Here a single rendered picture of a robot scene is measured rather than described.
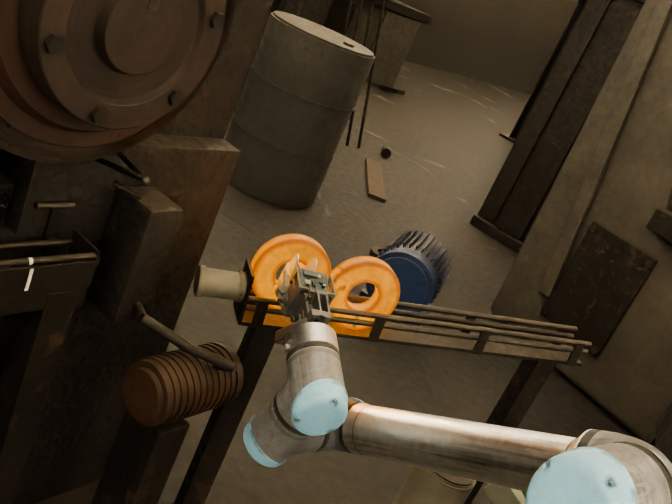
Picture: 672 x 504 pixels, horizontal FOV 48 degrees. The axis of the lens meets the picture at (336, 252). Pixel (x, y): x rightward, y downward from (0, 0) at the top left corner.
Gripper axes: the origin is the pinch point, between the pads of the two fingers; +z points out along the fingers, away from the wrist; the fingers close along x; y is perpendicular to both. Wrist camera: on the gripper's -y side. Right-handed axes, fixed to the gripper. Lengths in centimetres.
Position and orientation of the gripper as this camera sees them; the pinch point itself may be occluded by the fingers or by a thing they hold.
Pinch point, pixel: (294, 264)
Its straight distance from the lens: 144.9
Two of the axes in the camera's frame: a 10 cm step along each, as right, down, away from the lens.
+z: -1.3, -6.8, 7.2
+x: -9.0, -2.3, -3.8
